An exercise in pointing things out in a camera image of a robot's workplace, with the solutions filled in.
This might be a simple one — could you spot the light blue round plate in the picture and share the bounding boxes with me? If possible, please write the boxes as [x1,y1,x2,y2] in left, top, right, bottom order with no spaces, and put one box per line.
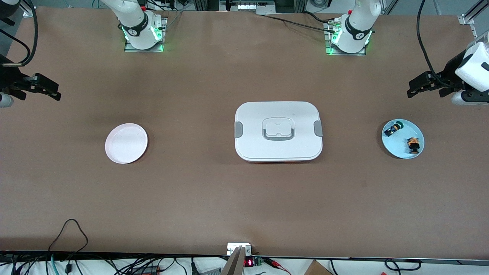
[382,119,425,159]

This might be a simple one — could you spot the pale pink round plate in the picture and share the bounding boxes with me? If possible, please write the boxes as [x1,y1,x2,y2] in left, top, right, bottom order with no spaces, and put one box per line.
[105,123,148,164]

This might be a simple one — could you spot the white lidded storage box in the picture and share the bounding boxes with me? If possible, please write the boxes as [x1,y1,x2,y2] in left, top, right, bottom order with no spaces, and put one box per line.
[234,101,323,163]

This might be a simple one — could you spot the white device with lights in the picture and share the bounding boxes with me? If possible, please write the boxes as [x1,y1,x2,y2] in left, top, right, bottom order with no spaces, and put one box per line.
[220,0,276,16]

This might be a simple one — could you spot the brown cardboard piece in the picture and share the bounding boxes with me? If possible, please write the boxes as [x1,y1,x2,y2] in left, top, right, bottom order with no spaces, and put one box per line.
[304,260,334,275]

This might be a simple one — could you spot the red clip leads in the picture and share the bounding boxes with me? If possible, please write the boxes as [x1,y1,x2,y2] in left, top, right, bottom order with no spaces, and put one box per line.
[264,257,291,275]

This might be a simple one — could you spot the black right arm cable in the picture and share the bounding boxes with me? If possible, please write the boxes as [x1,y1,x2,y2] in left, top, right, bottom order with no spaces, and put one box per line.
[0,0,39,68]

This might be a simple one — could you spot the green push-button switch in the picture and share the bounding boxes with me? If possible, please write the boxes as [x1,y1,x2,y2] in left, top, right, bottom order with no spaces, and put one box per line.
[384,120,405,137]

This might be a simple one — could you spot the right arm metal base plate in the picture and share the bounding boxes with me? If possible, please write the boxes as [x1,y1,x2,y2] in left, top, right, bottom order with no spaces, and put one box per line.
[124,16,168,53]

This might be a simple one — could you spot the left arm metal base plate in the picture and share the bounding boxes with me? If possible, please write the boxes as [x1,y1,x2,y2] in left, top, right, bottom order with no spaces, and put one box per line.
[324,20,368,56]

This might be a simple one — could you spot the black looped table-edge cable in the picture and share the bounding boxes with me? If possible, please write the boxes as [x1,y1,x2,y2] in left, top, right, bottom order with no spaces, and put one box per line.
[48,218,89,256]

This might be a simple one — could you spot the black cable to arm base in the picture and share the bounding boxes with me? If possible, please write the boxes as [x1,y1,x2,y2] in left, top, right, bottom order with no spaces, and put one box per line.
[262,11,338,33]

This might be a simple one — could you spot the black coiled cable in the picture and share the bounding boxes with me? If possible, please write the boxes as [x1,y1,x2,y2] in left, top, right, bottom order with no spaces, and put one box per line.
[384,259,421,271]

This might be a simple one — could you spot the white mount bracket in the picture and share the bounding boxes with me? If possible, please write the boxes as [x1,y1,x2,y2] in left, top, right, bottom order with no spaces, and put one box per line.
[227,243,252,256]

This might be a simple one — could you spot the aluminium camera mount bar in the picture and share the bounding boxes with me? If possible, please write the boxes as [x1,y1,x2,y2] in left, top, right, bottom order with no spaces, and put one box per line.
[222,246,246,275]

